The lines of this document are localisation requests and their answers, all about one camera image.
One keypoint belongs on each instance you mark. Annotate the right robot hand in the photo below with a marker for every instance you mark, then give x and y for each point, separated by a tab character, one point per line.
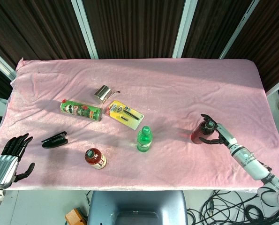
220	134

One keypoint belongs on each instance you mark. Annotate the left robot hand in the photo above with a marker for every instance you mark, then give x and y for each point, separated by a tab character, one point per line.
3	164

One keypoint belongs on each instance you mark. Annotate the dark red drink bottle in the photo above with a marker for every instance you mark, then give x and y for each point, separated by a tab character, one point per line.
201	132

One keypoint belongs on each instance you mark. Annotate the red sauce jar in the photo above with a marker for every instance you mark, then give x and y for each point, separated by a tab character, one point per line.
95	158

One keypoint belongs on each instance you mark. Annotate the black stapler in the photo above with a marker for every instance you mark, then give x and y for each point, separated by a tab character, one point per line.
55	140

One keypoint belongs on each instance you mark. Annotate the green plastic bottle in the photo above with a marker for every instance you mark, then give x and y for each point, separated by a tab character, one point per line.
144	139

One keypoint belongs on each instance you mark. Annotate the pink fleece table cloth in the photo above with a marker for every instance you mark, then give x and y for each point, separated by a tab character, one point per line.
139	112

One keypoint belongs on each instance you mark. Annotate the orange wooden block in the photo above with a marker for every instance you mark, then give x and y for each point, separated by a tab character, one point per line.
74	216

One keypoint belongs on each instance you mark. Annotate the green Pringles can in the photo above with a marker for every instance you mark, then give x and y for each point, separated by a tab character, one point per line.
81	110

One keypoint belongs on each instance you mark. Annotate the razor in yellow blister pack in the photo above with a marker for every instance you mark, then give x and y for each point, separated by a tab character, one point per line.
125	114

